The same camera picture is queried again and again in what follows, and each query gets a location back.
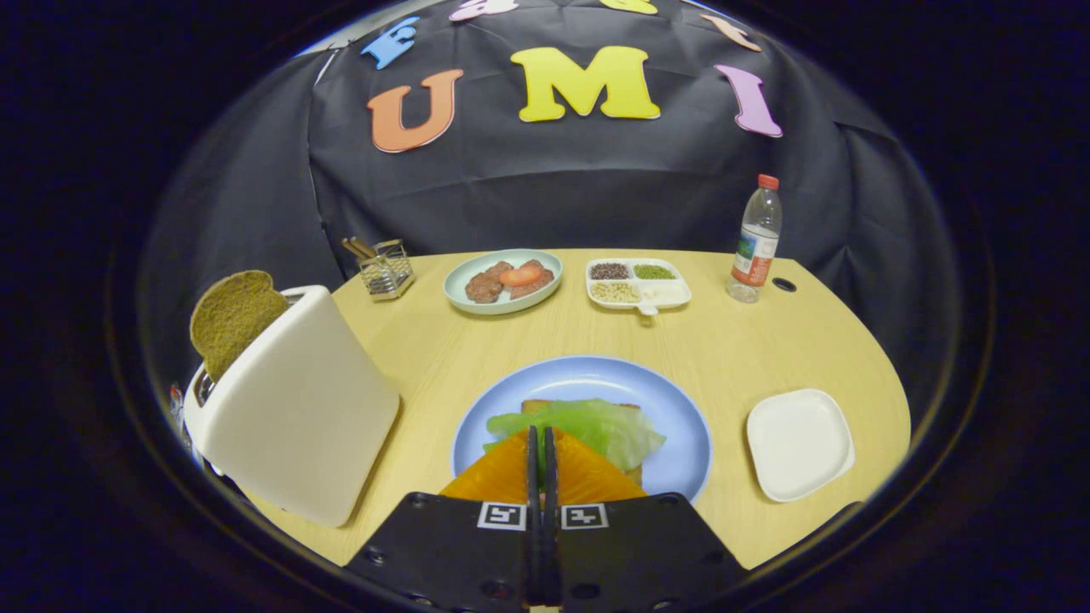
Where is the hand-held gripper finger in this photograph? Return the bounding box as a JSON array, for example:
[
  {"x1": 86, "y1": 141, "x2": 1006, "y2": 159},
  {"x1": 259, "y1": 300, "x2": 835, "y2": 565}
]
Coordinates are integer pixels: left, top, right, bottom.
[
  {"x1": 343, "y1": 426, "x2": 543, "y2": 612},
  {"x1": 542, "y1": 426, "x2": 750, "y2": 612}
]

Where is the green lettuce leaf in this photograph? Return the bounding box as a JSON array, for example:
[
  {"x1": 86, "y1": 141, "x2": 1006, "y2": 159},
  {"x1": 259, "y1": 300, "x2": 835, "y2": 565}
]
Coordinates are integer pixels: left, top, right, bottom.
[{"x1": 484, "y1": 398, "x2": 667, "y2": 473}]

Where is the brown toast slice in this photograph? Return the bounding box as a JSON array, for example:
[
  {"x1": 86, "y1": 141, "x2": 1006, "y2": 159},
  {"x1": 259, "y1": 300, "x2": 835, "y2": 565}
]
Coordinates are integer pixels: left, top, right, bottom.
[{"x1": 189, "y1": 270, "x2": 290, "y2": 384}]

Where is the toast slice with ham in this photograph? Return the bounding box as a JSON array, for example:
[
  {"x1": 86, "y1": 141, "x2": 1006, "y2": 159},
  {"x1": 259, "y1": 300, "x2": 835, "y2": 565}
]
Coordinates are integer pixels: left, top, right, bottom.
[{"x1": 521, "y1": 398, "x2": 645, "y2": 488}]

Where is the blue round plate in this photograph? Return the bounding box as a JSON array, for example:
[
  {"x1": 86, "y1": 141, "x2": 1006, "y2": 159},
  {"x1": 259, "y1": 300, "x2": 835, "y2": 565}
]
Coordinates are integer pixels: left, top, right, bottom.
[{"x1": 450, "y1": 356, "x2": 713, "y2": 503}]

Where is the brown meat patty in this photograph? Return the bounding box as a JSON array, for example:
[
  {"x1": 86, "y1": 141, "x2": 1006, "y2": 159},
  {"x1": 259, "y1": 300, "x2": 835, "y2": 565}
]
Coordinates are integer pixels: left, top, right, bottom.
[
  {"x1": 509, "y1": 260, "x2": 556, "y2": 299},
  {"x1": 464, "y1": 261, "x2": 514, "y2": 304}
]

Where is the pale green round plate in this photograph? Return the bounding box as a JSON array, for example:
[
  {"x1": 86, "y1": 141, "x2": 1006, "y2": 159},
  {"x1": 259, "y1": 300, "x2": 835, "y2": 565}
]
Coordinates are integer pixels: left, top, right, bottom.
[{"x1": 443, "y1": 249, "x2": 565, "y2": 317}]

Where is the white divided tray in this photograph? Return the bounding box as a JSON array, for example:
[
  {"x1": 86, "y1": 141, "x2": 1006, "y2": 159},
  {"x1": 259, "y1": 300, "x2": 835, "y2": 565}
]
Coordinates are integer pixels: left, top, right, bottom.
[{"x1": 585, "y1": 258, "x2": 692, "y2": 317}]

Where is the white toaster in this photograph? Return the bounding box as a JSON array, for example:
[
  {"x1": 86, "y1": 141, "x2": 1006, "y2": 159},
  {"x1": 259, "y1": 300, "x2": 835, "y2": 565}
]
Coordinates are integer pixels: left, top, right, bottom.
[{"x1": 183, "y1": 285, "x2": 401, "y2": 529}]

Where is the small white square plate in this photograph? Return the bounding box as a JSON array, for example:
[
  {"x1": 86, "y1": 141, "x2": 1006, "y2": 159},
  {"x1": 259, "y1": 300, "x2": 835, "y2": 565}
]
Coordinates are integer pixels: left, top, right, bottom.
[{"x1": 746, "y1": 388, "x2": 856, "y2": 503}]

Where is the black backdrop cloth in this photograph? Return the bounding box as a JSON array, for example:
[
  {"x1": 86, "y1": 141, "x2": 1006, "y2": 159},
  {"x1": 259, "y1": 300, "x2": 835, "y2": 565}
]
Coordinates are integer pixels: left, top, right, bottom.
[{"x1": 136, "y1": 0, "x2": 963, "y2": 401}]

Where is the clear water bottle red label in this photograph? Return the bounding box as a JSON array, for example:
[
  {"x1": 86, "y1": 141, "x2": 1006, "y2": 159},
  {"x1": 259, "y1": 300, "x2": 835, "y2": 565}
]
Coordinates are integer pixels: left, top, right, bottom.
[{"x1": 726, "y1": 174, "x2": 783, "y2": 304}]

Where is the metal wire utensil holder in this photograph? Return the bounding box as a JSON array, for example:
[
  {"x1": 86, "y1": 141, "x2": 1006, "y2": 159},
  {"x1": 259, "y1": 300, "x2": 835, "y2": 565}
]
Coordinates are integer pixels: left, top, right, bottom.
[{"x1": 358, "y1": 239, "x2": 416, "y2": 302}]

